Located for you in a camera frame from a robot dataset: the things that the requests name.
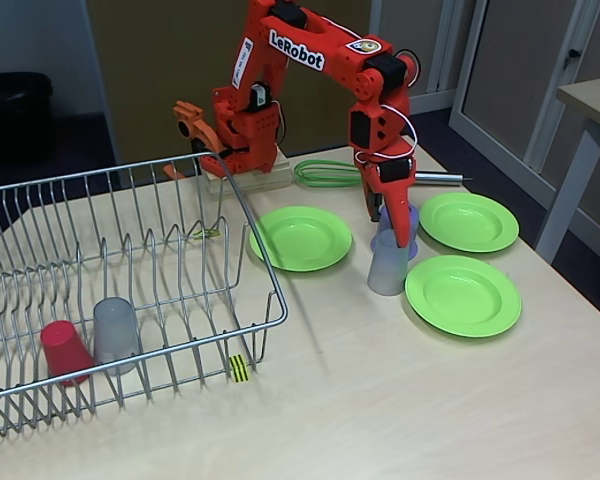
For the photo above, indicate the red gripper black motor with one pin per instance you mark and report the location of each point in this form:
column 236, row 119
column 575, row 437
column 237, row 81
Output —
column 391, row 176

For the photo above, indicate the purple plastic mug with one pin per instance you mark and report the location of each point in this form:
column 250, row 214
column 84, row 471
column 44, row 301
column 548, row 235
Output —
column 414, row 225

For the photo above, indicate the grey translucent plastic cup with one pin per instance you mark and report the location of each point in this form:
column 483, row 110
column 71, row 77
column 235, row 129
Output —
column 385, row 270
column 115, row 330

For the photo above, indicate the red plastic cup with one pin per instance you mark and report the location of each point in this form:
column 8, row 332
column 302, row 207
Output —
column 62, row 345

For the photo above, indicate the red-orange LeRobot robot arm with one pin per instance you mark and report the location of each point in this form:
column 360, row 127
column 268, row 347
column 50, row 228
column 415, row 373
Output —
column 335, row 55

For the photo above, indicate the green plastic plate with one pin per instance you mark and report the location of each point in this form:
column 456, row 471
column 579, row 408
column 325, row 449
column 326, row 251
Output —
column 467, row 225
column 300, row 240
column 462, row 297

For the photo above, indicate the wooden base block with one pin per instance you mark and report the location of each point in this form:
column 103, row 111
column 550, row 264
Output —
column 265, row 175

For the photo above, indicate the orange table clamp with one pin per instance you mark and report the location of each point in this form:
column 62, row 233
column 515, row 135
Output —
column 200, row 127

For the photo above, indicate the yellow black striped tape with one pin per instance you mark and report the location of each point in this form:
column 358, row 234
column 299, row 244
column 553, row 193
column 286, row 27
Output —
column 240, row 369

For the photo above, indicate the beige side table grey leg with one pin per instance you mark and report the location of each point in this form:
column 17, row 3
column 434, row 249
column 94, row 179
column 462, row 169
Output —
column 595, row 97

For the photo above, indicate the black cabinet lock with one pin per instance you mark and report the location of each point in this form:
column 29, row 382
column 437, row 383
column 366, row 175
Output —
column 573, row 53

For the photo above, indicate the brown partition board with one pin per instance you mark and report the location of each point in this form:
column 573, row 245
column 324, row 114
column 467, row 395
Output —
column 115, row 60

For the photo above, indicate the black trash bin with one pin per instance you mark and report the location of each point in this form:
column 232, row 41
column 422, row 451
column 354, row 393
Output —
column 15, row 120

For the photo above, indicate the grey cabinet door white frame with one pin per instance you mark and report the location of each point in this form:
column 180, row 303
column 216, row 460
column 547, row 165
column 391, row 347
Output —
column 440, row 30
column 520, row 60

